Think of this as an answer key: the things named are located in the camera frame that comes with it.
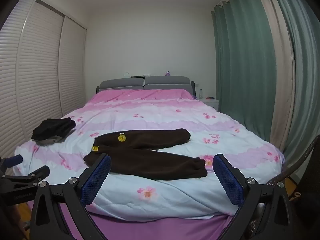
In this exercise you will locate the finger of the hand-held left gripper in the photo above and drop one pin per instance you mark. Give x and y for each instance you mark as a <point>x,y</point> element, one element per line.
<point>37,175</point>
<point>12,160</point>

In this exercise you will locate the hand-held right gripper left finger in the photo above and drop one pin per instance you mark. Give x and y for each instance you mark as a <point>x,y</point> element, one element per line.
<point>97,180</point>

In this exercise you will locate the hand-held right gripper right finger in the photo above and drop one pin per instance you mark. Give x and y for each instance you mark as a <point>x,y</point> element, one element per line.
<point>227,180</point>

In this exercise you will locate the dark brown pants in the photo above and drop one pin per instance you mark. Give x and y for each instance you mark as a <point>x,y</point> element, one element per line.
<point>150,165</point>

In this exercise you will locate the grey folded garment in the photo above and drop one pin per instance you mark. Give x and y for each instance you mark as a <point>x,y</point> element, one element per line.
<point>48,141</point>

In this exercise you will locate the black folded clothes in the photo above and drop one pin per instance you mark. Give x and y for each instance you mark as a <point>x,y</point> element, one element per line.
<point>52,128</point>

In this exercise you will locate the white nightstand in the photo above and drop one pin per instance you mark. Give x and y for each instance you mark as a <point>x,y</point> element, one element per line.
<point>211,103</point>

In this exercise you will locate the white louvred wardrobe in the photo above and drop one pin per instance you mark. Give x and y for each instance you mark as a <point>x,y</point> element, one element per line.
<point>37,80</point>

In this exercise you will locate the pink floral quilt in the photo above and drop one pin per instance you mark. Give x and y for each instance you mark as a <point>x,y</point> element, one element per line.
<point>150,112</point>

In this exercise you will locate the clear plastic bottle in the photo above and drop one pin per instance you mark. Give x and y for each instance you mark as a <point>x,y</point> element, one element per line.
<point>200,93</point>

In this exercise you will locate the grey padded headboard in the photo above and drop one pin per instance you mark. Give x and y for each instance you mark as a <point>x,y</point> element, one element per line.
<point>125,83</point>

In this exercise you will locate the small purple toy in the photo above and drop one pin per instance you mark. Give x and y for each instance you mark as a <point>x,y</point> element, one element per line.
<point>167,73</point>

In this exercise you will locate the pale green sheer curtain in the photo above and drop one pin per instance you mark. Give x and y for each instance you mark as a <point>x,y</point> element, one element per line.
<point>305,80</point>

